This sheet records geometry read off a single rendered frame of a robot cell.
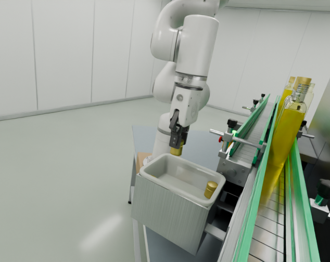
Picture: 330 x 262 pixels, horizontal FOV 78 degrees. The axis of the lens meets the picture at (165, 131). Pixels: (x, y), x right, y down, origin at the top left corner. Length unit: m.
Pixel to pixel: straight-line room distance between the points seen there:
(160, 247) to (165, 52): 0.59
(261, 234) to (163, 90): 0.56
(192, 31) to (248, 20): 6.33
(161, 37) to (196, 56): 0.09
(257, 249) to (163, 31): 0.48
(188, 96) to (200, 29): 0.15
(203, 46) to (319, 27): 6.24
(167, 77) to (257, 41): 5.96
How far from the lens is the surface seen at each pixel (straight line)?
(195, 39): 0.51
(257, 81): 6.61
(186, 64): 0.51
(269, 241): 0.45
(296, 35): 6.66
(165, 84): 0.80
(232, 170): 0.67
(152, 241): 0.76
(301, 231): 0.39
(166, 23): 0.55
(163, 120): 0.85
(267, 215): 0.51
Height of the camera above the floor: 1.32
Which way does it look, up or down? 20 degrees down
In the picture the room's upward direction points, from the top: 10 degrees clockwise
